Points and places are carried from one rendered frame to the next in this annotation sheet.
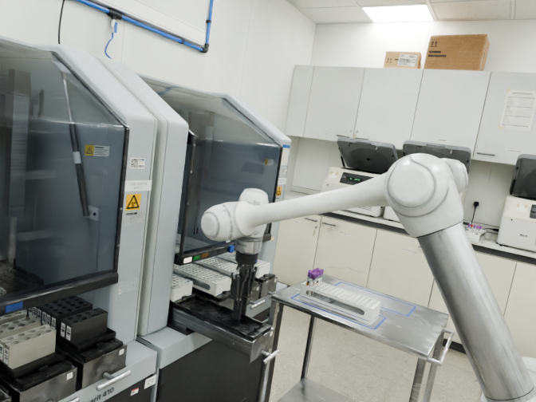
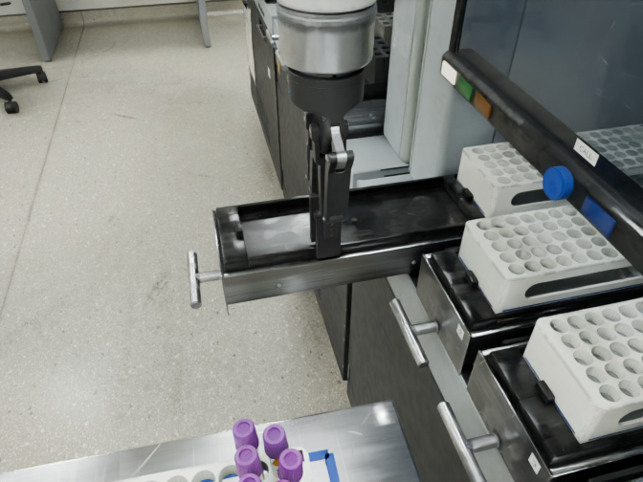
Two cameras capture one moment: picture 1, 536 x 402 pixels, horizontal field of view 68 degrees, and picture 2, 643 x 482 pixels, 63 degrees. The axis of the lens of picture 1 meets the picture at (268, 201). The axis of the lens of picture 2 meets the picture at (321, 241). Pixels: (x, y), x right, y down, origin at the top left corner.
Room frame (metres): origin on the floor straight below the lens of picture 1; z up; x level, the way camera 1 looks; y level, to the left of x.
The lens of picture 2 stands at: (1.67, -0.30, 1.25)
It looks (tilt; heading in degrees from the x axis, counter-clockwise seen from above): 41 degrees down; 137
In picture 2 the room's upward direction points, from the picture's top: straight up
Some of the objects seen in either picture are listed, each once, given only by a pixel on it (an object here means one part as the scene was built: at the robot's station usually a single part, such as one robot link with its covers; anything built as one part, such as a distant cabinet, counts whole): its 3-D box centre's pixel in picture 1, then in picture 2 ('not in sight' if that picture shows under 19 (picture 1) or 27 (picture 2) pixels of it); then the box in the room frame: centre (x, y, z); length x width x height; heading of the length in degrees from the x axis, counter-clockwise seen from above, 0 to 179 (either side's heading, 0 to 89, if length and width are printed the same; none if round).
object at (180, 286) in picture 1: (154, 281); (569, 171); (1.45, 0.39, 0.83); 0.30 x 0.10 x 0.06; 60
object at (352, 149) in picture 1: (364, 175); not in sight; (3.74, -0.86, 1.22); 0.62 x 0.56 x 0.64; 148
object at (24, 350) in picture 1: (30, 348); not in sight; (0.89, 0.51, 0.85); 0.12 x 0.02 x 0.06; 151
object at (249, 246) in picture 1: (248, 242); (326, 32); (1.31, 0.04, 1.07); 0.09 x 0.09 x 0.06
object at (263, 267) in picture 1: (238, 262); not in sight; (1.82, 0.10, 0.83); 0.30 x 0.10 x 0.06; 60
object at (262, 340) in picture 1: (188, 309); (445, 220); (1.36, 0.23, 0.78); 0.73 x 0.14 x 0.09; 60
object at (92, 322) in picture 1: (87, 327); (370, 61); (1.02, 0.44, 0.85); 0.12 x 0.02 x 0.06; 150
